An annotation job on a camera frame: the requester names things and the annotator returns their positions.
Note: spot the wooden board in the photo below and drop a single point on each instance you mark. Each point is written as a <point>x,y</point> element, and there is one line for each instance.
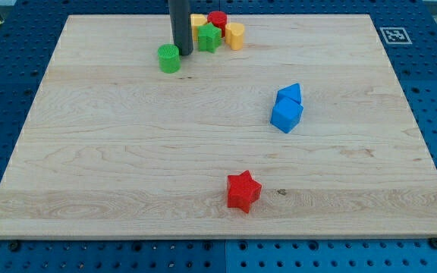
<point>115,149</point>

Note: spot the blue cube block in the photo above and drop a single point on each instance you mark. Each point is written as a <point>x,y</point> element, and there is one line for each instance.
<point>286,115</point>

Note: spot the yellow hexagon block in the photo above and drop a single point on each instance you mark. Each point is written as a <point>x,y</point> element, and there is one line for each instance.
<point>197,20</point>

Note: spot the green star block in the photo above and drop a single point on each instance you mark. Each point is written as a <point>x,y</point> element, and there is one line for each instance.
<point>209,38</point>

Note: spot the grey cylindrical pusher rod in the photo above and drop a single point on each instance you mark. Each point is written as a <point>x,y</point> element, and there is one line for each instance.
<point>179,11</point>

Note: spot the yellow heart block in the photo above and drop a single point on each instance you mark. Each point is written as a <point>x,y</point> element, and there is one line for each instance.
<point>234,35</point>

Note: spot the blue triangle block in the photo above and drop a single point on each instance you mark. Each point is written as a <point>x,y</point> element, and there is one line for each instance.
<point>292,92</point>

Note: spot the green cylinder block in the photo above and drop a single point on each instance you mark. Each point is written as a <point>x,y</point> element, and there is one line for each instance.
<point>169,58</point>

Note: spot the white fiducial marker tag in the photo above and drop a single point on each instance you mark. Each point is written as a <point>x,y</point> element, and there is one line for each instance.
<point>395,36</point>

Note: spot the red star block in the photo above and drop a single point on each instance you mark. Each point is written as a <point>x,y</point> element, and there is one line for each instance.
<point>243,191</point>

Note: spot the red cylinder block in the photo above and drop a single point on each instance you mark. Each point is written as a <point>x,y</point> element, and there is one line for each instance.
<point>218,19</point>

